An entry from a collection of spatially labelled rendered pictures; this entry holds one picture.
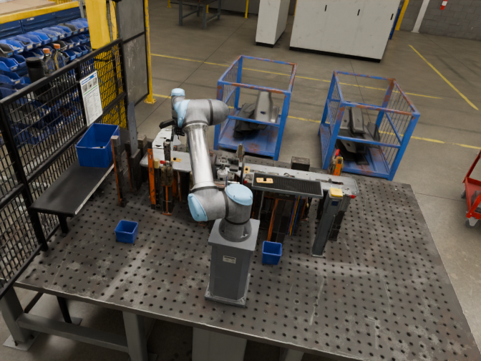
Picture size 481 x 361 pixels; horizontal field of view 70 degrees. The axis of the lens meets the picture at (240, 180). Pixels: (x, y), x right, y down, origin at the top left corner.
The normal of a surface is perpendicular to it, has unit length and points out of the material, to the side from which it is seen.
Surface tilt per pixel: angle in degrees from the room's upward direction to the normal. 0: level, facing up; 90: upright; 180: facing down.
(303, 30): 90
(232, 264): 90
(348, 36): 90
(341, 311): 0
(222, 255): 90
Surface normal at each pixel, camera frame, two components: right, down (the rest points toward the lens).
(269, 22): -0.23, 0.54
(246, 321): 0.10, -0.82
